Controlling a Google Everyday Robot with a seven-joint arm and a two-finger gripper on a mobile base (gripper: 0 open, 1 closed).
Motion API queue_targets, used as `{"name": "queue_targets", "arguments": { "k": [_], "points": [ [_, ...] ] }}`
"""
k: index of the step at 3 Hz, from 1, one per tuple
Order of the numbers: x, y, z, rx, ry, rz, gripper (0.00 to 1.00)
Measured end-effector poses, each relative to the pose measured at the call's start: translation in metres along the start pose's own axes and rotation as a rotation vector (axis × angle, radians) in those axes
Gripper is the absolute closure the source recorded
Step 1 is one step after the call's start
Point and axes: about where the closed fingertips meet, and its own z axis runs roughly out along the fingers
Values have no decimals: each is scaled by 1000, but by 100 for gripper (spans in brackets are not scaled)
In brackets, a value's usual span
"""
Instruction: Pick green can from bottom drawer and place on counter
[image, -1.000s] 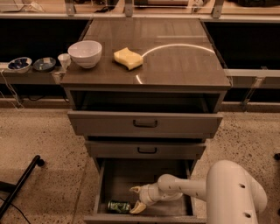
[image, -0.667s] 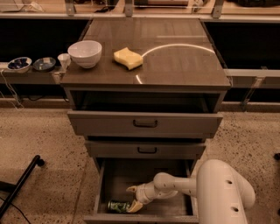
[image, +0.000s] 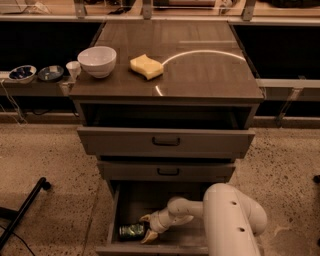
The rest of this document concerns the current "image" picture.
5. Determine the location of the white cable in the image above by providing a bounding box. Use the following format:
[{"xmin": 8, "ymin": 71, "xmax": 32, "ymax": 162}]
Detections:
[{"xmin": 0, "ymin": 79, "xmax": 29, "ymax": 127}]

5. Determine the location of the green soda can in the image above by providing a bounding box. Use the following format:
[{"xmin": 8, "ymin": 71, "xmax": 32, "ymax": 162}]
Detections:
[{"xmin": 119, "ymin": 223, "xmax": 146, "ymax": 240}]

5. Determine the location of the grey drawer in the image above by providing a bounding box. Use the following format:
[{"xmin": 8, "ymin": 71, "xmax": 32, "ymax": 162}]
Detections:
[
  {"xmin": 95, "ymin": 181, "xmax": 237, "ymax": 256},
  {"xmin": 77, "ymin": 127, "xmax": 255, "ymax": 159},
  {"xmin": 97, "ymin": 161, "xmax": 235, "ymax": 182}
]

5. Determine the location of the grey side shelf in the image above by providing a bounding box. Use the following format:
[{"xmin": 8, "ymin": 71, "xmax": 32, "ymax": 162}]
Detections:
[{"xmin": 0, "ymin": 71, "xmax": 74, "ymax": 97}]

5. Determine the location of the grey top drawer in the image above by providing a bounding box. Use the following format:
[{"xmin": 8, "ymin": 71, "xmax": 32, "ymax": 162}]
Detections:
[{"xmin": 77, "ymin": 127, "xmax": 255, "ymax": 159}]

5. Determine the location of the small white cup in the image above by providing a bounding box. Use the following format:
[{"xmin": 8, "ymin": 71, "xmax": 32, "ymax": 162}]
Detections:
[{"xmin": 66, "ymin": 61, "xmax": 81, "ymax": 80}]

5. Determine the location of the grey bottom drawer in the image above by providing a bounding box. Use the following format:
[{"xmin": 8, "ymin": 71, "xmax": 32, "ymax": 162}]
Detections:
[{"xmin": 95, "ymin": 181, "xmax": 237, "ymax": 256}]

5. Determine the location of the dark blue small dish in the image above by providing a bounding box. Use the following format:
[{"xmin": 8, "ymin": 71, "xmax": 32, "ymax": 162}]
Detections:
[{"xmin": 38, "ymin": 65, "xmax": 64, "ymax": 82}]

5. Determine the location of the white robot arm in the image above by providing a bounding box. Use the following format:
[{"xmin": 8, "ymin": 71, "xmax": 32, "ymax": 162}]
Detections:
[{"xmin": 140, "ymin": 183, "xmax": 267, "ymax": 256}]

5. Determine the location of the grey middle drawer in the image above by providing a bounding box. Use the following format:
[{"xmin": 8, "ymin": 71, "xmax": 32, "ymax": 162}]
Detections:
[{"xmin": 97, "ymin": 161, "xmax": 235, "ymax": 182}]

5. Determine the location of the yellow sponge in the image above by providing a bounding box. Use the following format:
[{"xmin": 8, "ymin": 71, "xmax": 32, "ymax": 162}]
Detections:
[{"xmin": 130, "ymin": 54, "xmax": 164, "ymax": 80}]

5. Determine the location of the blue patterned bowl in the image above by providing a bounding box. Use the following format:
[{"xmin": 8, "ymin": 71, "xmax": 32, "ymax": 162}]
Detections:
[{"xmin": 9, "ymin": 65, "xmax": 37, "ymax": 84}]

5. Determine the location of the grey drawer cabinet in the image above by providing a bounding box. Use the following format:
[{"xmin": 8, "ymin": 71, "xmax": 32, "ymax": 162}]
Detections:
[{"xmin": 68, "ymin": 19, "xmax": 266, "ymax": 191}]

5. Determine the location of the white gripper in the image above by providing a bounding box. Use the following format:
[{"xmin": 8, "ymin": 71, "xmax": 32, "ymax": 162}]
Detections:
[{"xmin": 139, "ymin": 208, "xmax": 175, "ymax": 244}]

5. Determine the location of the white ceramic bowl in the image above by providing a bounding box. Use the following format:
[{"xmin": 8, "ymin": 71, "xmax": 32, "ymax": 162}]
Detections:
[{"xmin": 77, "ymin": 46, "xmax": 117, "ymax": 78}]

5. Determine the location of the black stand leg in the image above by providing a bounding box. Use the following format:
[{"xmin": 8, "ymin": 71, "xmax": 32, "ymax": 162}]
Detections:
[{"xmin": 0, "ymin": 177, "xmax": 51, "ymax": 250}]

